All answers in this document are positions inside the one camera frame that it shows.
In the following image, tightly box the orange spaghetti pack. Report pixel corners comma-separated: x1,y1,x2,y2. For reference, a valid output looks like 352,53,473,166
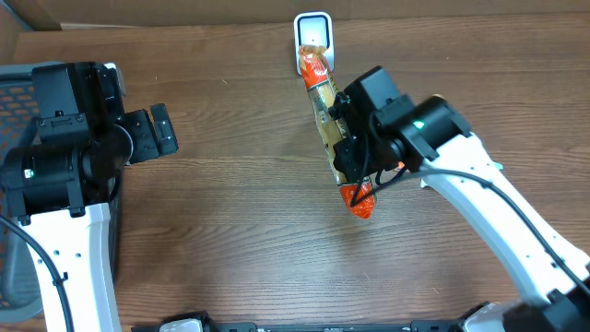
298,44,376,219

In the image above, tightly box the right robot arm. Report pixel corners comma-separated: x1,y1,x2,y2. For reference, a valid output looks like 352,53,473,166
329,67,589,331

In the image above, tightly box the grey plastic basket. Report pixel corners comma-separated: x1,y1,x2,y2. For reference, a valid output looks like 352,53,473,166
1,62,124,323

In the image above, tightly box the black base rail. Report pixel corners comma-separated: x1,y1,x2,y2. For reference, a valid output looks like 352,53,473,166
131,320,543,332

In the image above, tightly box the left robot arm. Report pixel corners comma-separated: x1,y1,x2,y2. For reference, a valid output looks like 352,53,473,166
1,62,179,331

